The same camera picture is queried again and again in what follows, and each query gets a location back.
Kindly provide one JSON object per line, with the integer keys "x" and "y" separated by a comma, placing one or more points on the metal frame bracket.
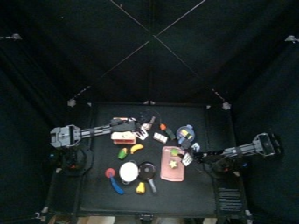
{"x": 147, "y": 102}
{"x": 71, "y": 102}
{"x": 226, "y": 105}

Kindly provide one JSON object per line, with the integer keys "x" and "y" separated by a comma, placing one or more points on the dark grey toy block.
{"x": 186, "y": 144}

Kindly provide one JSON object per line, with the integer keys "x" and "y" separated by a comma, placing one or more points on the yellow toy banana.
{"x": 137, "y": 148}

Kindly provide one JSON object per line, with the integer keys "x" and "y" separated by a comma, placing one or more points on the metal frame pole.
{"x": 150, "y": 73}

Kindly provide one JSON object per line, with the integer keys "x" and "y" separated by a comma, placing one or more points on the blue toy bowl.
{"x": 190, "y": 128}

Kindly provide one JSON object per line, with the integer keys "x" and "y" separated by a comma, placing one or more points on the dark green toy piece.
{"x": 170, "y": 134}

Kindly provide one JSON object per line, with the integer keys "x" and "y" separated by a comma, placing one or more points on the pink plastic tray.
{"x": 171, "y": 175}

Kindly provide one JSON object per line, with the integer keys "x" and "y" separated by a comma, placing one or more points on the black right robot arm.
{"x": 238, "y": 150}

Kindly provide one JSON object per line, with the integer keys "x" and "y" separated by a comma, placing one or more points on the red and blue toy ladle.
{"x": 117, "y": 186}

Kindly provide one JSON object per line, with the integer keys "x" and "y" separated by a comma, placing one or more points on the yellow toy piece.
{"x": 186, "y": 133}

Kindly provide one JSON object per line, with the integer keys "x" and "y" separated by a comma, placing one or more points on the white toy pot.
{"x": 129, "y": 171}

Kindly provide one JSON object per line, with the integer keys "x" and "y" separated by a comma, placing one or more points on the green and yellow toy fruit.
{"x": 123, "y": 153}

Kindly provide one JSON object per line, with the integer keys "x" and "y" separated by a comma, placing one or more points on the green star fruit slice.
{"x": 173, "y": 164}

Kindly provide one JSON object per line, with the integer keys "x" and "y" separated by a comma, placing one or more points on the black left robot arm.
{"x": 94, "y": 131}

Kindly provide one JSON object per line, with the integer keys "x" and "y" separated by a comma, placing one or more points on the white text label sticker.
{"x": 230, "y": 199}

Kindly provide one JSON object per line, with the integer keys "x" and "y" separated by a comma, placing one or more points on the orange toy piece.
{"x": 163, "y": 127}

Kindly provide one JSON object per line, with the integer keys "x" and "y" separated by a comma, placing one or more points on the green star fruit half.
{"x": 174, "y": 151}

